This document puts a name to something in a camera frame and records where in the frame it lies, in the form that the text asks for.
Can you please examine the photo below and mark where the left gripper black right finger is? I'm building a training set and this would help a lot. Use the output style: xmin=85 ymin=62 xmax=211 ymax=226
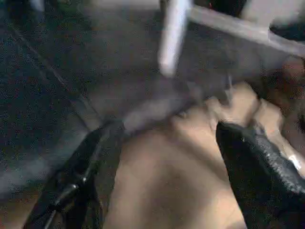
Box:
xmin=215 ymin=123 xmax=305 ymax=229

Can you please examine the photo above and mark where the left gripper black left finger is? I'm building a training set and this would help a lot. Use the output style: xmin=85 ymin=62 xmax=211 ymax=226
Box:
xmin=23 ymin=119 xmax=127 ymax=229

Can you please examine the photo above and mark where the black work mat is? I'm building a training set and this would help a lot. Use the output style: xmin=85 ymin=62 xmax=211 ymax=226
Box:
xmin=0 ymin=0 xmax=289 ymax=196

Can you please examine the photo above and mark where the white flat board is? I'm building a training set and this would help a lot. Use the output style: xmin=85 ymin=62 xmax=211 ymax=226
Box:
xmin=190 ymin=6 xmax=305 ymax=58

